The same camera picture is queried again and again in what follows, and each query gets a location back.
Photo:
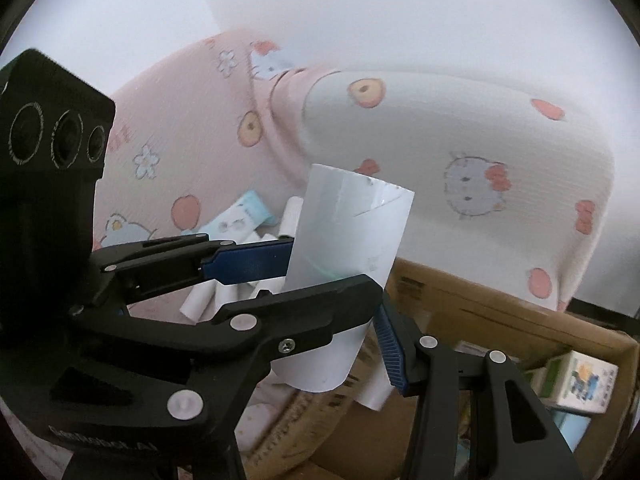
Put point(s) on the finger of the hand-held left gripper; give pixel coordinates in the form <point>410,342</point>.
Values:
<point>340,300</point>
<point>250,262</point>

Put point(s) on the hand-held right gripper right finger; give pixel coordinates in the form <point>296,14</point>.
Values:
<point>392,355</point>

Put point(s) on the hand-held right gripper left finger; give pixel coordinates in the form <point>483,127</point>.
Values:
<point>220,460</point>

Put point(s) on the white cardboard tube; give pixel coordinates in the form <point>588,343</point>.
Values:
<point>345,240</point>
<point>376,390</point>

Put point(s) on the pile of cardboard tubes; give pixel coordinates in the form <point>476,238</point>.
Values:
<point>287,220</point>

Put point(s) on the brown cardboard box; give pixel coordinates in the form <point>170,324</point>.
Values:
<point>500,310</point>

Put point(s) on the blue white tissue packet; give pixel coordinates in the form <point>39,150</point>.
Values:
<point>240,215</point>

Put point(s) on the pink printed waffle blanket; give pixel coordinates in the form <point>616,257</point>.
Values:
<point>190,110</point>

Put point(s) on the white green printed carton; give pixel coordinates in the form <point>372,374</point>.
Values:
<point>582,380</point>

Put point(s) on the blue two-tone case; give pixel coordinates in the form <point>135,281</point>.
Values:
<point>570,427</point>

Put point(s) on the pink cartoon print blanket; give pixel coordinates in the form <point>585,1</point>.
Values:
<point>450,125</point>

